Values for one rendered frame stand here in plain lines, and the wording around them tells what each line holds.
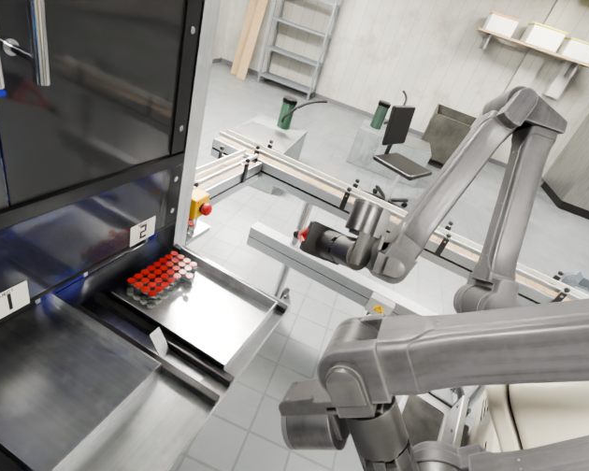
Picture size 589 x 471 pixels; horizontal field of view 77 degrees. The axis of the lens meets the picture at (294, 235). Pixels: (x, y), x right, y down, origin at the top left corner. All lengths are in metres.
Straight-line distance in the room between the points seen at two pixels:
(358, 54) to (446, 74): 1.64
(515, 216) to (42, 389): 0.96
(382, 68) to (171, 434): 7.43
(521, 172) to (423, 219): 0.21
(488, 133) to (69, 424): 0.93
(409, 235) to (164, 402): 0.59
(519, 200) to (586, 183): 6.39
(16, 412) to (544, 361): 0.82
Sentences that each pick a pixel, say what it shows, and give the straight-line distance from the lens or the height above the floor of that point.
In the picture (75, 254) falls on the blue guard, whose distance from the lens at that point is 0.91.
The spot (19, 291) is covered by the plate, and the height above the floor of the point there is 1.03.
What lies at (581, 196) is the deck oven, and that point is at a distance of 7.26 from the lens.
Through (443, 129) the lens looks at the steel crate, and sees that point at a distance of 6.12.
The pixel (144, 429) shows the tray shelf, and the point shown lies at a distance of 0.85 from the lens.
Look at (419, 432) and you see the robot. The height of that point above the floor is 1.04.
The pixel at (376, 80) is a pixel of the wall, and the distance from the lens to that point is 7.85.
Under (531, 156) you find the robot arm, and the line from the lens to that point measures 0.84.
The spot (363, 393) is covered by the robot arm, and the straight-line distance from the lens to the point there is 0.37.
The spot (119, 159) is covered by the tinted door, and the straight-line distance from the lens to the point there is 0.88.
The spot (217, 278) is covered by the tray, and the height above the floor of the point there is 0.88.
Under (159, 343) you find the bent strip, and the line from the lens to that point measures 0.91.
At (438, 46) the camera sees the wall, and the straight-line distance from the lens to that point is 7.79.
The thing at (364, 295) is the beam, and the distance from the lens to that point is 1.92.
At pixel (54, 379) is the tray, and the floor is 0.88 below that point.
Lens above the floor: 1.63
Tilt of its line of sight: 32 degrees down
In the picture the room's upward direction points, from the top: 19 degrees clockwise
